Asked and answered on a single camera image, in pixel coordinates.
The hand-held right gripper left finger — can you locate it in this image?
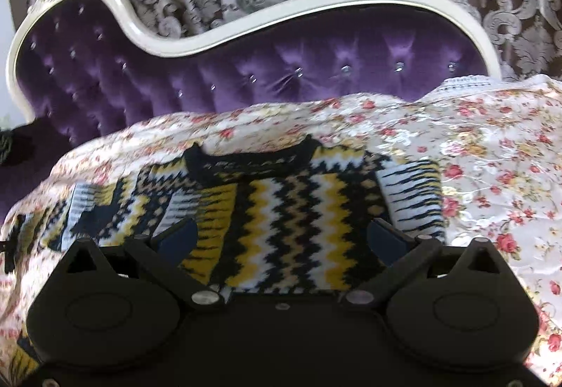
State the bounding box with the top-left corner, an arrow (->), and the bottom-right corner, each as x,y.
53,218 -> 226,311

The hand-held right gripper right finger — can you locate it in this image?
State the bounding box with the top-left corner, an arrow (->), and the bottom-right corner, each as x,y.
340,219 -> 512,311

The yellow black zigzag knit sweater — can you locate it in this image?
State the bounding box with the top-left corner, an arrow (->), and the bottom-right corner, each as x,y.
0,134 -> 449,383

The floral printed blanket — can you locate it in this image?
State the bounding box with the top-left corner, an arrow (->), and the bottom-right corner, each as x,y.
0,77 -> 562,387

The dark cloth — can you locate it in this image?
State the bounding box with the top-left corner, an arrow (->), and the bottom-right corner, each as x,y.
0,128 -> 28,170

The purple tufted sofa white frame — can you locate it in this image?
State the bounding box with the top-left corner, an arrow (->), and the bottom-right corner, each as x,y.
0,0 -> 503,225

